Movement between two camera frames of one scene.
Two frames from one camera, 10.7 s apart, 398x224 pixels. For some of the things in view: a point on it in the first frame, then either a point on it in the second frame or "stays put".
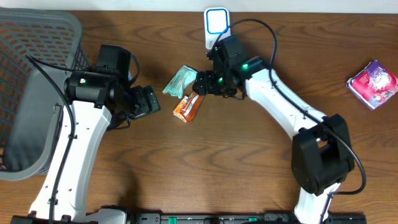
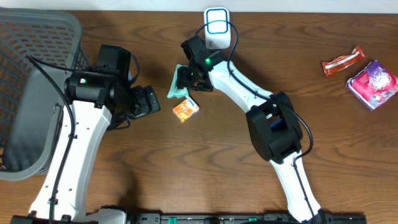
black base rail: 201,218 stays put
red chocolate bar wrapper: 186,107 -> 343,61
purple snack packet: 374,84 stays put
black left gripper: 146,101 stays put
